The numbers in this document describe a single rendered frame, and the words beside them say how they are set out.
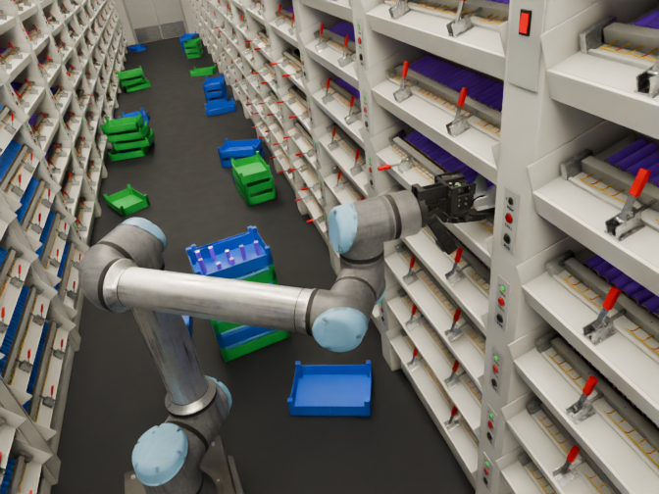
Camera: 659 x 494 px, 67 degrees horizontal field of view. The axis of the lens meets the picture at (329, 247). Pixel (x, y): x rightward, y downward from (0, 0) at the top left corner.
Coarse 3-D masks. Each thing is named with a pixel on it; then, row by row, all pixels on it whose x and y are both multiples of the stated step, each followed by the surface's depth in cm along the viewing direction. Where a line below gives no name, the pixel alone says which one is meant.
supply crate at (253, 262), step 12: (252, 228) 210; (228, 240) 209; (240, 240) 212; (252, 240) 214; (192, 252) 205; (204, 252) 207; (216, 252) 209; (252, 252) 209; (264, 252) 207; (192, 264) 206; (240, 264) 194; (252, 264) 196; (264, 264) 198; (216, 276) 192; (228, 276) 194
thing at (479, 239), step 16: (400, 128) 146; (384, 144) 147; (384, 160) 142; (400, 176) 134; (416, 176) 130; (448, 224) 114; (464, 224) 108; (480, 224) 106; (464, 240) 109; (480, 240) 103; (480, 256) 105
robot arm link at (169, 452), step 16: (160, 432) 137; (176, 432) 136; (192, 432) 140; (144, 448) 134; (160, 448) 133; (176, 448) 133; (192, 448) 138; (144, 464) 130; (160, 464) 130; (176, 464) 131; (192, 464) 137; (144, 480) 131; (160, 480) 130; (176, 480) 132; (192, 480) 137
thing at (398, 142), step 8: (400, 144) 140; (400, 152) 140; (408, 152) 135; (416, 152) 134; (416, 160) 132; (424, 160) 129; (424, 168) 130; (432, 168) 125; (432, 176) 125; (472, 208) 110
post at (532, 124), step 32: (512, 0) 72; (576, 0) 66; (544, 32) 68; (512, 96) 78; (544, 96) 72; (512, 128) 80; (544, 128) 75; (576, 128) 76; (512, 160) 83; (544, 224) 85; (512, 256) 90; (512, 288) 94; (512, 320) 97; (544, 320) 98; (512, 384) 105; (480, 448) 130; (512, 448) 118; (480, 480) 137
